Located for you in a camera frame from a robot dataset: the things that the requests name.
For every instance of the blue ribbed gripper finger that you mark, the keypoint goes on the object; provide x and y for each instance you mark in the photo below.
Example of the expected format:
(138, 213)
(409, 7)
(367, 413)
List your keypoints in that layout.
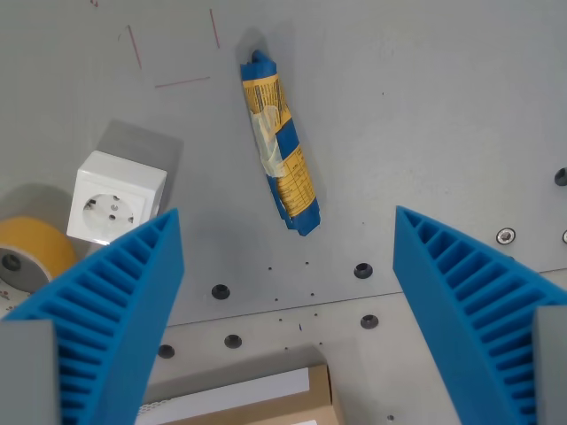
(133, 283)
(447, 274)

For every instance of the blue and yellow bag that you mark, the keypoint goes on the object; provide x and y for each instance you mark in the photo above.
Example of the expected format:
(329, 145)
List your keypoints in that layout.
(283, 146)

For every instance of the yellow tape roll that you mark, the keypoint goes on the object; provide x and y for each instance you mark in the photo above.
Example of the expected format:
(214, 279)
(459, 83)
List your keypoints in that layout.
(40, 241)

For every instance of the black cylinder bolt head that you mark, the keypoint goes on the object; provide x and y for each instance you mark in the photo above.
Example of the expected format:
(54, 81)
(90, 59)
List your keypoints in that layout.
(561, 176)

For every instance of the brown cardboard box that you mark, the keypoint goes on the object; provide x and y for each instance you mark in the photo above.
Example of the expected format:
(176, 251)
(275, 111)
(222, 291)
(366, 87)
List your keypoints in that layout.
(319, 398)

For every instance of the white wall socket box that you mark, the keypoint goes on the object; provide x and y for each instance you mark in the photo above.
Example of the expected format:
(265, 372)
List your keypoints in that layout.
(111, 195)

